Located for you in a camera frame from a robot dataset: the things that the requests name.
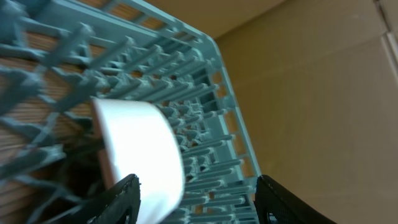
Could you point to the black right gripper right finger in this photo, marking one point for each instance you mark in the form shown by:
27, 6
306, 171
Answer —
275, 204

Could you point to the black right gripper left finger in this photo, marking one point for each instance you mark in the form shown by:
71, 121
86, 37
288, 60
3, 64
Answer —
119, 204

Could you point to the grey dish rack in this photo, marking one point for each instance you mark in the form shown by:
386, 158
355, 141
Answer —
58, 56

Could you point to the white paper cup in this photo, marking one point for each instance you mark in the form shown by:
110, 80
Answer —
139, 140

